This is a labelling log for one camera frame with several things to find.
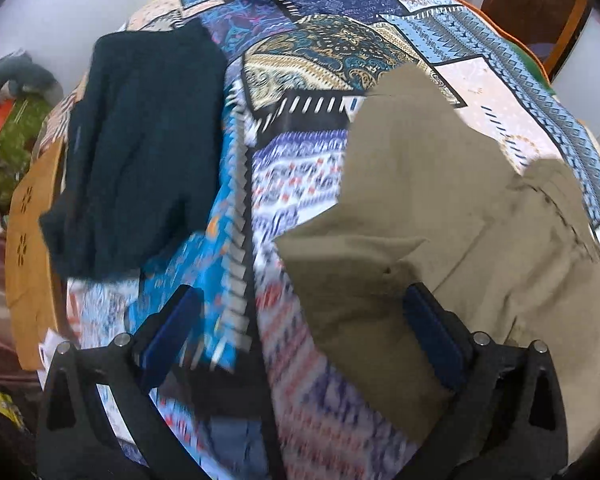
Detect khaki pants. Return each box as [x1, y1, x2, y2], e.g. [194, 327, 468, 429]
[275, 62, 600, 468]

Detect yellow packet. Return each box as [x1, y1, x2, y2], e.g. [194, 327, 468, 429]
[0, 391, 27, 433]

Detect grey plush toy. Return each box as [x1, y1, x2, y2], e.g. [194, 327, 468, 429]
[0, 49, 64, 107]

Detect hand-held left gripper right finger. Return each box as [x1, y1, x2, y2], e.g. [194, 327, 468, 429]
[402, 282, 568, 480]

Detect wooden lap desk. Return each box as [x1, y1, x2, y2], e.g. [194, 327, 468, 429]
[5, 141, 73, 372]

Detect dark navy garment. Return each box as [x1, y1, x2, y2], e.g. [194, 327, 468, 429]
[39, 22, 231, 282]

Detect blue patchwork blanket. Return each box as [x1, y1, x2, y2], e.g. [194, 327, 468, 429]
[35, 0, 600, 480]

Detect green fabric basket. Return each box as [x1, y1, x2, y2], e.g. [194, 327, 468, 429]
[0, 95, 56, 213]

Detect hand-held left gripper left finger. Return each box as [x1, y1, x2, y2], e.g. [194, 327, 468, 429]
[36, 284, 206, 480]

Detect brown wooden door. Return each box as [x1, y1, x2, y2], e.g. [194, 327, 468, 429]
[480, 0, 595, 83]

